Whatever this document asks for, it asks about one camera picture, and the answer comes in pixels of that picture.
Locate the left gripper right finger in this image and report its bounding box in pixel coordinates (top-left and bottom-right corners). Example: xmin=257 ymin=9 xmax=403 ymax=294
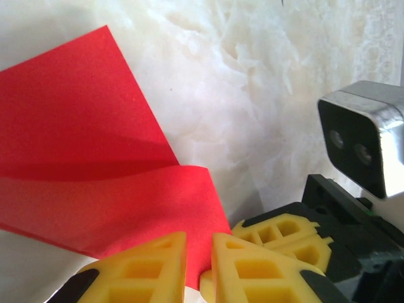
xmin=211 ymin=232 xmax=352 ymax=303

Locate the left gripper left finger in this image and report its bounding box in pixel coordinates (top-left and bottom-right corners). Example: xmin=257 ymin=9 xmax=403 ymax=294
xmin=54 ymin=231 xmax=188 ymax=303

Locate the red square paper sheet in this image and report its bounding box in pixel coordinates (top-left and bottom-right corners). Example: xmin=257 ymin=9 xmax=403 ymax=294
xmin=0 ymin=25 xmax=234 ymax=290

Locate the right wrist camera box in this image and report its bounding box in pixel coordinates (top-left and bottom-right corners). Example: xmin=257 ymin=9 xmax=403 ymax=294
xmin=316 ymin=80 xmax=404 ymax=222

